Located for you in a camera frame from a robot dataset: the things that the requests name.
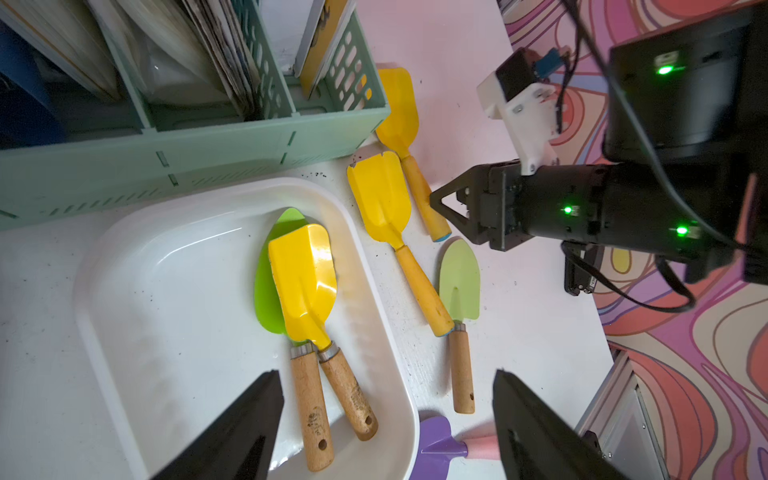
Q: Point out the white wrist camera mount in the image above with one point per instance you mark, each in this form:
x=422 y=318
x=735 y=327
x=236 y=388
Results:
x=518 y=93

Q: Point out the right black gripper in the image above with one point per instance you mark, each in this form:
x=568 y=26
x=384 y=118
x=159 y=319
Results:
x=498 y=205

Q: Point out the light green trowel wooden handle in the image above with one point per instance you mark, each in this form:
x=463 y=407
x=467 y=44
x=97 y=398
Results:
x=459 y=289

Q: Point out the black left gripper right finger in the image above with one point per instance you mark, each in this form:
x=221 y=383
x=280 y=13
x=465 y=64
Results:
x=535 y=443

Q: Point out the purple trowel pink handle right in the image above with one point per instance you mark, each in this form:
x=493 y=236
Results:
x=437 y=447

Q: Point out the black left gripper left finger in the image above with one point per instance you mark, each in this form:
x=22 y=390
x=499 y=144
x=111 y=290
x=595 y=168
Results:
x=240 y=442

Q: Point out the yellow plastic shovel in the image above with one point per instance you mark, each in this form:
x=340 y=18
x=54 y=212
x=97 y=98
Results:
x=398 y=132
x=380 y=191

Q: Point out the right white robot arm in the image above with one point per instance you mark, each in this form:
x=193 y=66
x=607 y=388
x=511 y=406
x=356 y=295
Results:
x=639 y=133

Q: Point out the yellow shovel wooden handle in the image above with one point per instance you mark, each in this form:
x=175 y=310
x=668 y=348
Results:
x=303 y=270

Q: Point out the white storage tray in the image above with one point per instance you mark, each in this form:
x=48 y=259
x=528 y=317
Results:
x=165 y=306

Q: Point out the mint green file crate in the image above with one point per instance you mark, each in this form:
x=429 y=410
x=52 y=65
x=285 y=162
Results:
x=116 y=154

